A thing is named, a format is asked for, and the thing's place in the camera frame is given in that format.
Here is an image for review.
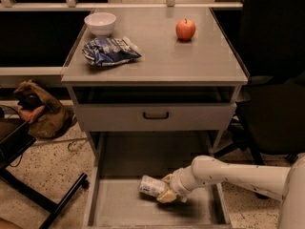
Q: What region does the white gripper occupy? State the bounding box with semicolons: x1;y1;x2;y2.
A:
156;167;196;203

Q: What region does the blue label plastic bottle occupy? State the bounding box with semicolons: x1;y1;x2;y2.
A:
137;175;189;204

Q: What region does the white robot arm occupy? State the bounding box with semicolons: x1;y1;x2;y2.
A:
157;156;305;229

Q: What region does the open grey drawer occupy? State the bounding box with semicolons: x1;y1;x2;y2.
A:
84;132;233;229

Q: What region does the grey drawer cabinet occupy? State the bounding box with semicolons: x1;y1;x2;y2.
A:
62;7;247;149

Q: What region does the brown bag on floor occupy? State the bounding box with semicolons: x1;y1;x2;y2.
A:
13;81;72;139

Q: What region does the blue chip bag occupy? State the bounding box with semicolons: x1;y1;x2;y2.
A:
82;36;141;67

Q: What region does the red apple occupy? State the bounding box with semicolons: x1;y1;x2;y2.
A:
175;18;196;41

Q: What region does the white bowl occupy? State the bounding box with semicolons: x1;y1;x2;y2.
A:
84;12;116;36

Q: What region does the black office chair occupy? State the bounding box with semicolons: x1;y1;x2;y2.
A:
214;0;305;165

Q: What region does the closed drawer with black handle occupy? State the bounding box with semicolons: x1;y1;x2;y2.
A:
74;103;236;132

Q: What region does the cable on floor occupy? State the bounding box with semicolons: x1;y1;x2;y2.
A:
31;136;93;153

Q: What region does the black stand frame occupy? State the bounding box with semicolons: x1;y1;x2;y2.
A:
0;118;89;229

